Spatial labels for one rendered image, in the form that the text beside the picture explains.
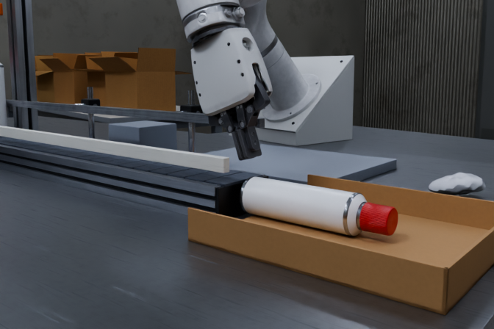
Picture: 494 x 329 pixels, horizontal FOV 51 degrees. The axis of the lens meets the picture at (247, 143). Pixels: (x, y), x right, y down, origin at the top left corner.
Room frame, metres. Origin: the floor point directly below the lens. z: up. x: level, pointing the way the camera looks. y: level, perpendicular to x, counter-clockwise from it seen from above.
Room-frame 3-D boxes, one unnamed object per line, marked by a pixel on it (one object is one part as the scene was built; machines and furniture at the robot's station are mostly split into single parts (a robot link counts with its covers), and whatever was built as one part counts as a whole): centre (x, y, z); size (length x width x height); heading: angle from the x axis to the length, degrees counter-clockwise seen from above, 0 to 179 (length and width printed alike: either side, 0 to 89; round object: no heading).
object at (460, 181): (0.82, -0.34, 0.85); 0.08 x 0.07 x 0.04; 58
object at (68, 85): (3.76, 1.18, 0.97); 0.45 x 0.44 x 0.37; 132
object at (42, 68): (4.11, 1.48, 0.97); 0.46 x 0.44 x 0.37; 44
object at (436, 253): (0.60, -0.13, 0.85); 0.30 x 0.26 x 0.04; 51
